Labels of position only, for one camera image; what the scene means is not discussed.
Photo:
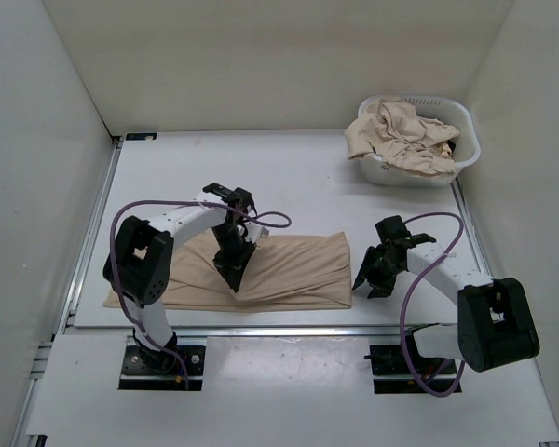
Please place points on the black corner label sticker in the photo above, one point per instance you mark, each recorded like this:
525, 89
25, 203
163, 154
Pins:
141, 136

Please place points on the beige trousers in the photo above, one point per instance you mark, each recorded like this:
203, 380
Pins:
285, 273

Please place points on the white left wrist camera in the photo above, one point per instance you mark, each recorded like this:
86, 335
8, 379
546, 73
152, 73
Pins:
258, 233

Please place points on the aluminium right side rail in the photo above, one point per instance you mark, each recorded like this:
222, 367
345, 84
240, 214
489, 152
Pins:
476, 246

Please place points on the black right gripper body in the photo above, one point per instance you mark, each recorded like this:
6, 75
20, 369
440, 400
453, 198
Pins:
381, 267

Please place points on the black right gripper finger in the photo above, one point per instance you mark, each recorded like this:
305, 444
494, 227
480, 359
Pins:
382, 289
366, 268

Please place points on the aluminium table edge rail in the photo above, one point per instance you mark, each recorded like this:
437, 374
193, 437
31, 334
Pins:
291, 331

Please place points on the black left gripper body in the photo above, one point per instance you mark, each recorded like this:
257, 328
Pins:
227, 237

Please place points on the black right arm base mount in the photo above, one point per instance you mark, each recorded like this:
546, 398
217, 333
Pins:
390, 372

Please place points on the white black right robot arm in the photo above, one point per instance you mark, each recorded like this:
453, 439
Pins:
494, 325

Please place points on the white laundry basket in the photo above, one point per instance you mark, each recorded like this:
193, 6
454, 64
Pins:
466, 147

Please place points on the aluminium left side rail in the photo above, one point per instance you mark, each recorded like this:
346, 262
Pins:
69, 302

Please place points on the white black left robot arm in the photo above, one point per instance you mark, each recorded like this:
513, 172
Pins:
139, 263

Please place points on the beige clothes pile in basket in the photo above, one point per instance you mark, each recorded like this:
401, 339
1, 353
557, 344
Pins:
391, 129

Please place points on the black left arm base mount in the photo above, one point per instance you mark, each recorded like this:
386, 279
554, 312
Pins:
142, 371

